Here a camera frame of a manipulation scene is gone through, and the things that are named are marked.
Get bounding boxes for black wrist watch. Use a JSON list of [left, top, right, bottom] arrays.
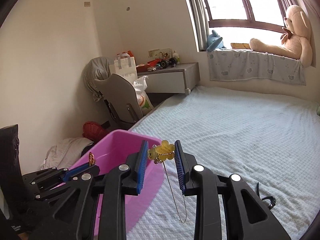
[[256, 182, 276, 210]]

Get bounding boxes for yellow flower charm chain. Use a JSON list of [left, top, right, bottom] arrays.
[[147, 139, 188, 223]]

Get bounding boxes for blue plush toy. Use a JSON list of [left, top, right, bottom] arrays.
[[206, 30, 225, 52]]

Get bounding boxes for grey chair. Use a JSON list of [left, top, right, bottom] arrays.
[[94, 74, 143, 130]]

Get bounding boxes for large beige teddy bear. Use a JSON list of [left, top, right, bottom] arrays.
[[249, 5, 313, 67]]

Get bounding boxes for white plastic bag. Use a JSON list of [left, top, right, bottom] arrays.
[[133, 75, 153, 115]]

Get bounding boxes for white paper bag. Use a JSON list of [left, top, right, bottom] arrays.
[[109, 53, 138, 84]]

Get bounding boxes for light blue quilted blanket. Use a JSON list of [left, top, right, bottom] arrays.
[[133, 87, 319, 239]]

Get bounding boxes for grey desk drawer unit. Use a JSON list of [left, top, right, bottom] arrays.
[[138, 62, 201, 95]]

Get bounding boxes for grey patterned window cloth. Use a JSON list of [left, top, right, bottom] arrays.
[[207, 49, 306, 86]]

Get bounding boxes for pile of white clothes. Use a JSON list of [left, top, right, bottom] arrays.
[[40, 137, 93, 170]]

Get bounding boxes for purple plastic tub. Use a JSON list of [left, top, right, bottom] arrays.
[[73, 129, 164, 239]]

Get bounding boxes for grey cloth on chair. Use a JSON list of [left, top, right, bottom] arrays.
[[82, 56, 111, 102]]

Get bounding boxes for red basket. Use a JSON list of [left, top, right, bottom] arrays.
[[82, 121, 109, 142]]

